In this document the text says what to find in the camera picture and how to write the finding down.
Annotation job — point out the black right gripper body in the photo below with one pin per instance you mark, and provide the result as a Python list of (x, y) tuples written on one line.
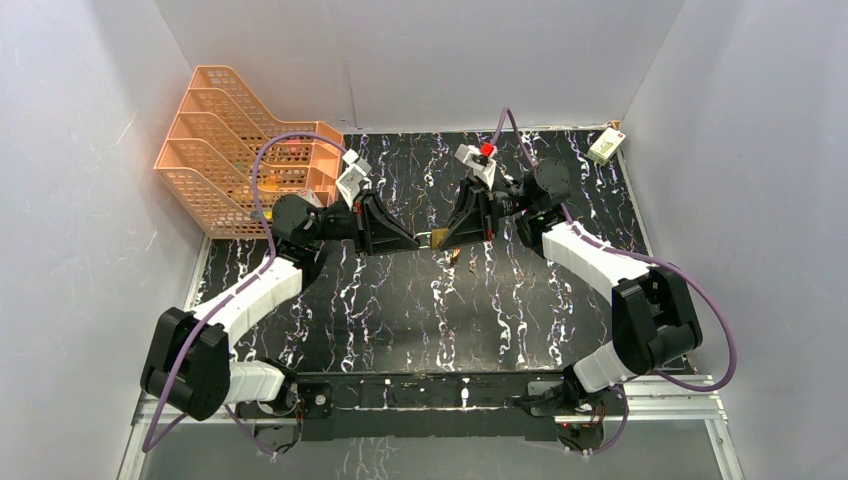
[(505, 202)]

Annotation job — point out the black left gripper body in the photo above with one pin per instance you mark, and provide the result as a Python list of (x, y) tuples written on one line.
[(361, 221)]

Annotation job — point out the small brass padlock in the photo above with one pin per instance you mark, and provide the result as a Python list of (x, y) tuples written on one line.
[(432, 240)]

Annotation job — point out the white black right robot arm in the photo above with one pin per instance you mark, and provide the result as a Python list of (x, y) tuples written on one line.
[(653, 318)]

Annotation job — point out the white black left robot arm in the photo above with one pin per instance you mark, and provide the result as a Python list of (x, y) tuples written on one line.
[(189, 364)]

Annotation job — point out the white red small box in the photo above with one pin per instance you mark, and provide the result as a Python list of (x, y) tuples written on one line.
[(311, 197)]

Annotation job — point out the white green small box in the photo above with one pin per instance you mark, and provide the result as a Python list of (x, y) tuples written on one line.
[(606, 145)]

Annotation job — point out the orange plastic file rack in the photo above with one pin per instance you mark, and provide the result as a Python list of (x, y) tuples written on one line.
[(225, 152)]

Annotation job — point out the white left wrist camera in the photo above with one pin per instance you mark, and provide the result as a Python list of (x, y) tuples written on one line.
[(355, 172)]

